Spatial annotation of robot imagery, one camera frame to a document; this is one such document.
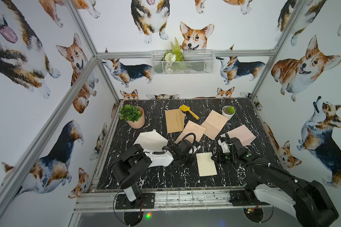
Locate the white wire wall basket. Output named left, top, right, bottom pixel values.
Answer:
left=151, top=50, right=216, bottom=75

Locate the white cream envelope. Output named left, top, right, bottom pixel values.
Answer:
left=134, top=130, right=168, bottom=151

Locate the green plant in terracotta pot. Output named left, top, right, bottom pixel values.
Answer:
left=119, top=105, right=145, bottom=129

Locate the cream letter paper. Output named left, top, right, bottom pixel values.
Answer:
left=175, top=121, right=206, bottom=143
left=201, top=110, right=228, bottom=140

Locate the small plant in white pot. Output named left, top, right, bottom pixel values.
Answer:
left=222, top=106, right=236, bottom=121

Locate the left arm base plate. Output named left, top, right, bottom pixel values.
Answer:
left=115, top=193, right=155, bottom=210

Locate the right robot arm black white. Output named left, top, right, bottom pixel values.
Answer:
left=211, top=136, right=339, bottom=227

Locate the yellow toy shovel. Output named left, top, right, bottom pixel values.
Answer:
left=180, top=105, right=199, bottom=120

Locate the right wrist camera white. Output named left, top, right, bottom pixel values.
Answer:
left=217, top=138, right=230, bottom=154

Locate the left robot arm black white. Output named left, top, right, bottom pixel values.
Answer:
left=109, top=137, right=199, bottom=205

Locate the pink envelope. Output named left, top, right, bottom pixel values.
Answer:
left=227, top=125, right=256, bottom=146

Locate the fern and white flower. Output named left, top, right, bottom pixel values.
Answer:
left=162, top=38, right=185, bottom=74

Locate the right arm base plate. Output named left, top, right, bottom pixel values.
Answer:
left=229, top=189, right=269, bottom=206

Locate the brown kraft envelope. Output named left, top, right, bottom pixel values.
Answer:
left=165, top=109, right=186, bottom=133

